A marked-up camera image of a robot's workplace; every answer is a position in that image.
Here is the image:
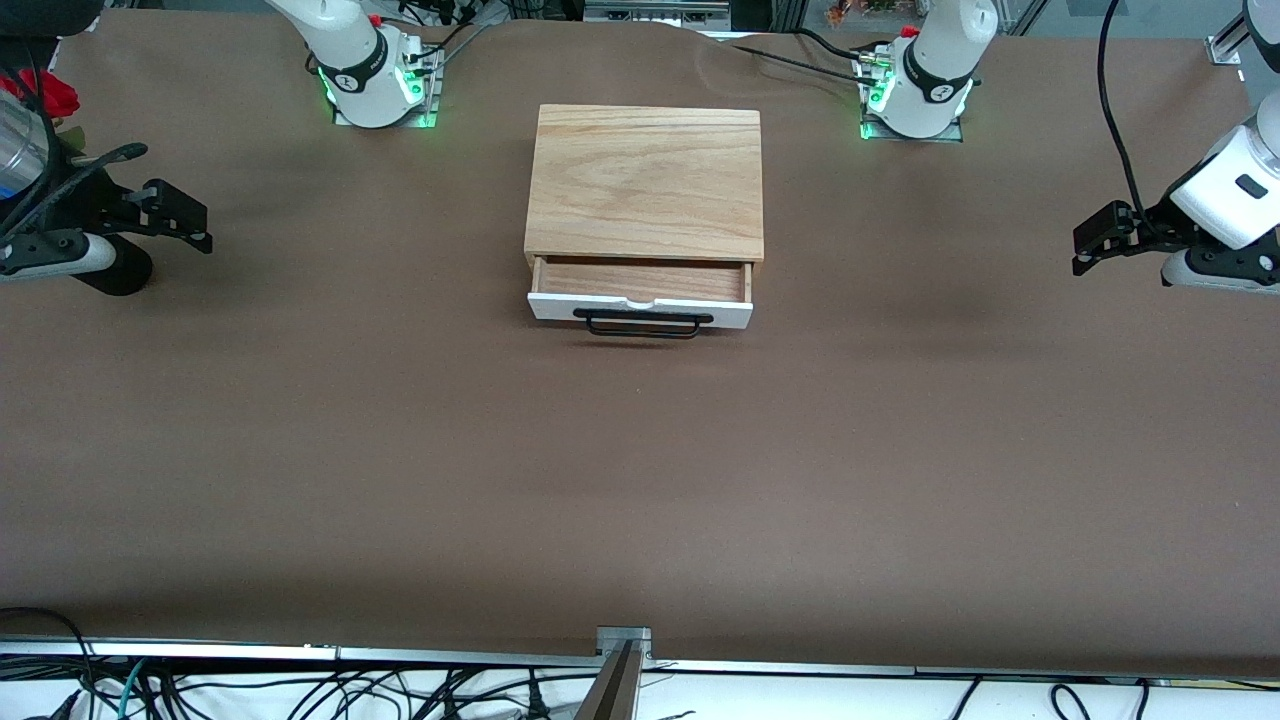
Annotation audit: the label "white fronted wooden drawer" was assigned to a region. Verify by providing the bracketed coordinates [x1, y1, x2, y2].
[527, 257, 755, 332]

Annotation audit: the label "light wooden drawer cabinet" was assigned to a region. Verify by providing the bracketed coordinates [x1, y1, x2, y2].
[524, 104, 766, 291]

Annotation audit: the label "large red rose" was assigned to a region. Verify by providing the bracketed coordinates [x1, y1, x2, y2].
[18, 68, 82, 121]

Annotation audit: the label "aluminium corner profile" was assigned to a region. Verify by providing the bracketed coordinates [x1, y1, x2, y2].
[1204, 0, 1263, 67]

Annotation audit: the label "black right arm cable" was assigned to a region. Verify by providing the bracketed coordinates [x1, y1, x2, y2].
[0, 68, 151, 246]

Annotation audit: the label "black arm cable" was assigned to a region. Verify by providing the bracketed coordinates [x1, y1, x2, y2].
[0, 68, 151, 246]
[1098, 0, 1151, 226]

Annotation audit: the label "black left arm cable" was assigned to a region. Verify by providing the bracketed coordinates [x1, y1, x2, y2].
[1098, 0, 1151, 226]

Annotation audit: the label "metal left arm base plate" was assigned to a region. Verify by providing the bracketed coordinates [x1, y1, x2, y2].
[858, 48, 967, 144]

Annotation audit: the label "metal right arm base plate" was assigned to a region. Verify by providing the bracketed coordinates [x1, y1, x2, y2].
[332, 44, 443, 130]

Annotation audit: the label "black right base cables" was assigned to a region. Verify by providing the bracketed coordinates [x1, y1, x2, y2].
[385, 0, 501, 63]

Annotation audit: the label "black left base cable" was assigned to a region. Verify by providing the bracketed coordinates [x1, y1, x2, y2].
[718, 28, 886, 83]

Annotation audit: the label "aluminium table edge rail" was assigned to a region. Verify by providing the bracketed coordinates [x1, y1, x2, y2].
[0, 634, 1280, 689]

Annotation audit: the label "black looped floor cable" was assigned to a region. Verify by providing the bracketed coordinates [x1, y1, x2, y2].
[945, 676, 1156, 720]

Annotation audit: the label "teal floor cable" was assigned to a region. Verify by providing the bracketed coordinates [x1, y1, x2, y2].
[116, 658, 149, 720]

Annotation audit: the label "black floor cable bundle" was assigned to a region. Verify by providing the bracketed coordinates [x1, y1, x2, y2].
[0, 606, 601, 720]

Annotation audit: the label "grey metal camera bracket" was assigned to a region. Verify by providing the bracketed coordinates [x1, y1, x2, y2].
[572, 626, 653, 720]

